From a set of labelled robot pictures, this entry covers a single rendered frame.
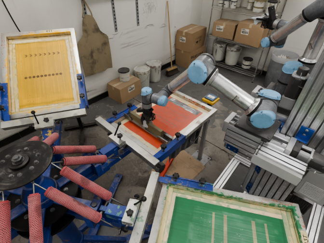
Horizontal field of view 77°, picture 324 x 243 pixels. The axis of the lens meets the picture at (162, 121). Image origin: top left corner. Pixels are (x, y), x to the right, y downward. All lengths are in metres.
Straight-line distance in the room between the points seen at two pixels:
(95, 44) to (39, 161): 2.56
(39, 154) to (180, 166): 1.80
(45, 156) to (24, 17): 2.19
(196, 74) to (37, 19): 2.40
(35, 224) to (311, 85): 1.53
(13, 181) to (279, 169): 1.35
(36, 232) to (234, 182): 1.85
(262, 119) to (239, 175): 1.37
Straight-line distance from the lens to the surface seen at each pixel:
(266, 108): 1.18
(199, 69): 1.11
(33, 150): 1.25
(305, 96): 1.45
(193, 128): 1.68
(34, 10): 3.13
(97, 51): 3.52
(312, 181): 1.72
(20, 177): 1.16
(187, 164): 2.66
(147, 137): 1.64
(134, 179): 2.56
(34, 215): 1.12
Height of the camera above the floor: 2.10
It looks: 40 degrees down
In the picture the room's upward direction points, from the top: straight up
